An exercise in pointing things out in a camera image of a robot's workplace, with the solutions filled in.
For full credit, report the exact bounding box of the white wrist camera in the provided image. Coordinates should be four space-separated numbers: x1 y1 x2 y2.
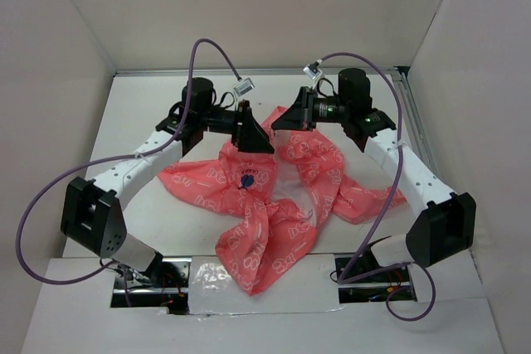
232 77 255 98
303 60 323 81

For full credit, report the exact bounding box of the clear shiny tape patch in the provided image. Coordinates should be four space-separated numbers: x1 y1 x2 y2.
188 257 344 316

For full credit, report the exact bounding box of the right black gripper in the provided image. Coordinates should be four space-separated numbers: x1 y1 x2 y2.
272 86 350 131

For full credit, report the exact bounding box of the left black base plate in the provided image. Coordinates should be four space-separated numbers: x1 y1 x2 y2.
110 258 191 315

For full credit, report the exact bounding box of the pink patterned jacket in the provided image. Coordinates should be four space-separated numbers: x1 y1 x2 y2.
158 106 389 296

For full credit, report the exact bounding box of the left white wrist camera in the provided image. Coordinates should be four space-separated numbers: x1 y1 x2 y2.
232 77 255 98

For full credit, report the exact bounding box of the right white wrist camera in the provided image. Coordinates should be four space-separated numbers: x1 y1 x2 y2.
303 60 323 81

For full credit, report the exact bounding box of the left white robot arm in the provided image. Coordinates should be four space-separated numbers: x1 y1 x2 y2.
61 78 274 287

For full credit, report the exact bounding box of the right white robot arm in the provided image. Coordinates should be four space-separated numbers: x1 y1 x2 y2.
271 68 476 281

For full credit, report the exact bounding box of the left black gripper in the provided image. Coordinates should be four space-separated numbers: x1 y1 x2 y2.
198 99 274 153

